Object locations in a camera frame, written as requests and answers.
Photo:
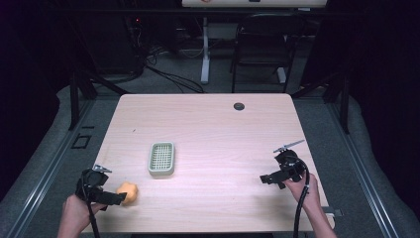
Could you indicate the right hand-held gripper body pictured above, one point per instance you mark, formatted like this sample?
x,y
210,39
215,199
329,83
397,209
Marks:
x,y
290,164

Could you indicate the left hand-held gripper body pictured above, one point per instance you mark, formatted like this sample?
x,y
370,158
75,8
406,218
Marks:
x,y
93,181

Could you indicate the orange soap bar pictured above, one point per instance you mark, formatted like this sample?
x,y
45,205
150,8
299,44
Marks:
x,y
128,193

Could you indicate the green soap dish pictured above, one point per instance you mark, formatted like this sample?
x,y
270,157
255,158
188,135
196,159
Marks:
x,y
161,158

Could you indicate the person's right hand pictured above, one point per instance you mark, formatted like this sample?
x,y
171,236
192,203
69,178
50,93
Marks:
x,y
305,193

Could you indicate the person's left hand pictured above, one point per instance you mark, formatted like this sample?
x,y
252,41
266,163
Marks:
x,y
75,211

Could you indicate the black table grommet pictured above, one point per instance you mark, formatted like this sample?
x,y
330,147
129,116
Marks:
x,y
239,106

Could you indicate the black metal stand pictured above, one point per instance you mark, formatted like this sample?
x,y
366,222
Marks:
x,y
74,99
343,105

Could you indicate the black chair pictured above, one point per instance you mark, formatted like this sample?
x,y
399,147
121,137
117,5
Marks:
x,y
264,43

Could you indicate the white desk leg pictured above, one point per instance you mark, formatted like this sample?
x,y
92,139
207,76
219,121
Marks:
x,y
205,56

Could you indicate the black computer tower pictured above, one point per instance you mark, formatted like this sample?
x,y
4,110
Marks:
x,y
109,43

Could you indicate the metal floor rail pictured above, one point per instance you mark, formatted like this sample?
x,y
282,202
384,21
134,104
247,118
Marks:
x,y
363,172
46,172

